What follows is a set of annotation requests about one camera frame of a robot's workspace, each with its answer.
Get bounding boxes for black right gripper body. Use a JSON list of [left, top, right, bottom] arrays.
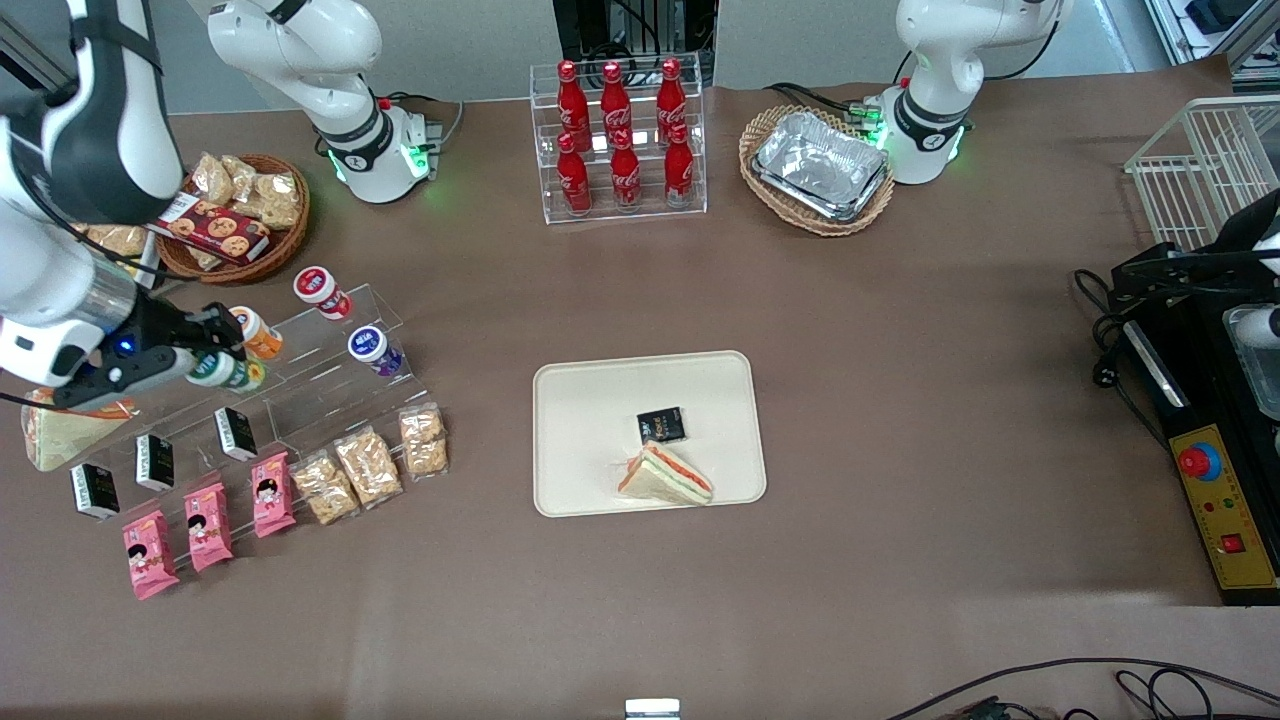
[[104, 294, 201, 363]]

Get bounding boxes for green lid yogurt cup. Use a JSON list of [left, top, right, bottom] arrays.
[[186, 350, 268, 394]]

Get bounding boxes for white rectangular snack tray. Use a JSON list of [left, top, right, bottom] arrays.
[[84, 222, 164, 292]]

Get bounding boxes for red gum bottle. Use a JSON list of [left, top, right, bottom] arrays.
[[292, 265, 354, 322]]

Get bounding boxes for purple gum bottle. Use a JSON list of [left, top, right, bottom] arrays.
[[347, 325, 405, 380]]

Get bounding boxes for silver foil tray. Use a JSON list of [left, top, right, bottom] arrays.
[[751, 110, 892, 224]]

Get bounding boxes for beige plastic tray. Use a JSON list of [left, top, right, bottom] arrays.
[[532, 350, 768, 519]]

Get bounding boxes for wrapped sandwich on tray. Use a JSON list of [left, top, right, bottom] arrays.
[[616, 440, 715, 508]]

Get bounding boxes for orange lid yogurt cup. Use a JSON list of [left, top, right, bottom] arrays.
[[229, 305, 285, 362]]

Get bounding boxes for clear nut snack bag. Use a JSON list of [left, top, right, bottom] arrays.
[[188, 151, 237, 207], [249, 171, 302, 230], [84, 224, 152, 260], [397, 401, 451, 482], [289, 449, 362, 528], [221, 154, 260, 202], [332, 426, 405, 510]]

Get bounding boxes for clear acrylic stepped stand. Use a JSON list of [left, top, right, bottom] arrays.
[[75, 284, 431, 541]]

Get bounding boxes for red cookie box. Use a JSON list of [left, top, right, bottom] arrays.
[[150, 193, 274, 267]]

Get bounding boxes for round brown wicker basket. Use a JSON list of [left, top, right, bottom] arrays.
[[155, 152, 312, 287]]

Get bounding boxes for small black carton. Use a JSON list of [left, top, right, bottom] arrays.
[[69, 461, 122, 522], [213, 405, 260, 464], [134, 431, 177, 492]]

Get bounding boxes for plastic wrapped triangle sandwich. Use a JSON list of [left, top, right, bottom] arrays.
[[20, 386, 141, 473]]

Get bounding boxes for pink snack pack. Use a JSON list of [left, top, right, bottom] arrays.
[[121, 509, 182, 602], [182, 481, 235, 574], [250, 451, 299, 540]]

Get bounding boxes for red emergency stop button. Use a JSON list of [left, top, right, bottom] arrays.
[[1177, 442, 1224, 482]]

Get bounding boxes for black yellow control box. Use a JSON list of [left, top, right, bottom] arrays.
[[1122, 298, 1280, 607]]

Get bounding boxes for red cola bottle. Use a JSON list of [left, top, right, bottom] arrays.
[[609, 127, 644, 212], [656, 57, 689, 142], [599, 61, 634, 147], [663, 123, 696, 209], [555, 132, 594, 217], [556, 59, 592, 152]]

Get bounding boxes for light woven wicker basket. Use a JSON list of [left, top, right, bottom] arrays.
[[738, 104, 897, 239]]

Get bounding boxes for clear acrylic bottle rack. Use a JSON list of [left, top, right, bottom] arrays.
[[529, 51, 709, 227]]

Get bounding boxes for small black snack packet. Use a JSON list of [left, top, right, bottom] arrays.
[[636, 406, 688, 446]]

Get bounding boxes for black equipment rack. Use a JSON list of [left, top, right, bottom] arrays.
[[552, 0, 720, 63]]

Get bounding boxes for black coiled cable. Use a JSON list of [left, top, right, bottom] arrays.
[[1073, 264, 1173, 453]]

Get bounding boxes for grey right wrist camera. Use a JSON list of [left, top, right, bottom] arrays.
[[53, 347, 198, 410]]

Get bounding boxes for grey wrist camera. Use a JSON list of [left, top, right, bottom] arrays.
[[53, 347, 198, 410], [1222, 304, 1280, 350]]

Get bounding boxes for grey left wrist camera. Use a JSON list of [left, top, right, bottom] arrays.
[[1222, 304, 1280, 350]]

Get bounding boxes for white wire basket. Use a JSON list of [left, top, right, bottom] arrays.
[[1123, 95, 1280, 252]]

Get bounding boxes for grey metal shelf frame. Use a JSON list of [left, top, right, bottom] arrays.
[[1144, 0, 1280, 97]]

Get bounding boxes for grey base cable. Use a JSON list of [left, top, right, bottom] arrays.
[[384, 91, 467, 153]]

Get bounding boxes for black base cable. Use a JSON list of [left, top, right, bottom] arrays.
[[764, 81, 883, 127]]

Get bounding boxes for black floor cables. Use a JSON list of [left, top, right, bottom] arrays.
[[884, 656, 1280, 720]]

